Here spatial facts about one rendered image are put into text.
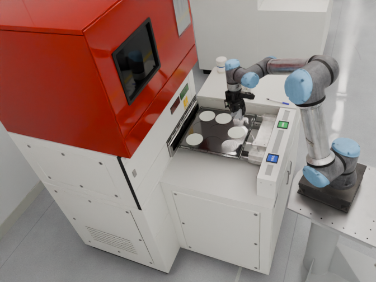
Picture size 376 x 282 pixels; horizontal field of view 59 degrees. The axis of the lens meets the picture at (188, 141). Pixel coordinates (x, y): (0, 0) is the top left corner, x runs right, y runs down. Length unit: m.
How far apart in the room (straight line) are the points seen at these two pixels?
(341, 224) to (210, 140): 0.79
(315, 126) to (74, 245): 2.08
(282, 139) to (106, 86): 0.99
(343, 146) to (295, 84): 0.43
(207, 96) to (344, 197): 1.00
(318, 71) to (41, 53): 0.99
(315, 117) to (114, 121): 0.78
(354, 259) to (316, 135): 1.33
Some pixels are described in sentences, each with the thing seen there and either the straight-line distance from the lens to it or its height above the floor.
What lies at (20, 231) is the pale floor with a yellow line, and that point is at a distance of 3.18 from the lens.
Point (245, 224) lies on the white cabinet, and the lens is 1.91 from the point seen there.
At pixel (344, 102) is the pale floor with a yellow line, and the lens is 3.71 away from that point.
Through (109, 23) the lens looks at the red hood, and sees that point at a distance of 1.26.
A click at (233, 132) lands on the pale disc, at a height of 0.90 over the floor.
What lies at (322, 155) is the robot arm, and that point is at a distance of 1.48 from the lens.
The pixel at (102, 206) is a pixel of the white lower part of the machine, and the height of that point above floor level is 0.74.
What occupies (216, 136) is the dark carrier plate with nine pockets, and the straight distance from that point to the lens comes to 1.95.
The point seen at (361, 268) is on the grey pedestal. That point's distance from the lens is 2.57.
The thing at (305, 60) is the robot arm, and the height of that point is 1.47.
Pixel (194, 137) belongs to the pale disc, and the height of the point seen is 0.90.
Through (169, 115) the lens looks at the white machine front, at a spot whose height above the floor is 1.09.
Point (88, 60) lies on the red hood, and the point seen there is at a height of 1.71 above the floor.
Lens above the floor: 2.24
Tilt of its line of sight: 43 degrees down
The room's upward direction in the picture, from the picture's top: 11 degrees counter-clockwise
